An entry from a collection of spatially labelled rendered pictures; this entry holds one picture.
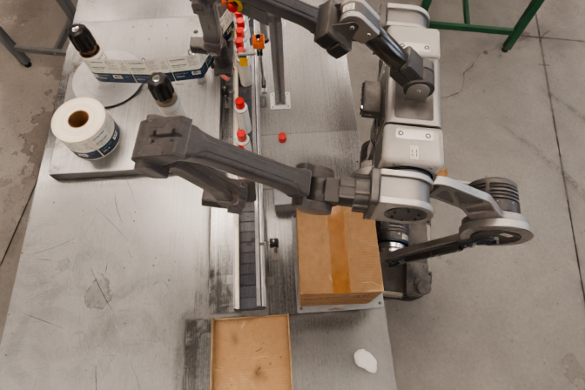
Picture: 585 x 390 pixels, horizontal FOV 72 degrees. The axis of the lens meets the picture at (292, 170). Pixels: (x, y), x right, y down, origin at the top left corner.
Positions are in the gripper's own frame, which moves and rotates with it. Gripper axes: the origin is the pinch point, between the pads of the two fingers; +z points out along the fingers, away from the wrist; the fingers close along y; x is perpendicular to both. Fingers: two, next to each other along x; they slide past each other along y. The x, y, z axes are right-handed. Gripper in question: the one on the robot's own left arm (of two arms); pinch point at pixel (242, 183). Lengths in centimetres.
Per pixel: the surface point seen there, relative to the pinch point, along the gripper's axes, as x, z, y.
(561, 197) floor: 50, 100, -180
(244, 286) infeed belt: 35.4, -5.7, 1.7
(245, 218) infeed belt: 16.8, 10.2, 1.4
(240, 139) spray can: -12.8, 11.0, 0.6
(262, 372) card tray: 59, -20, -4
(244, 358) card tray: 55, -17, 2
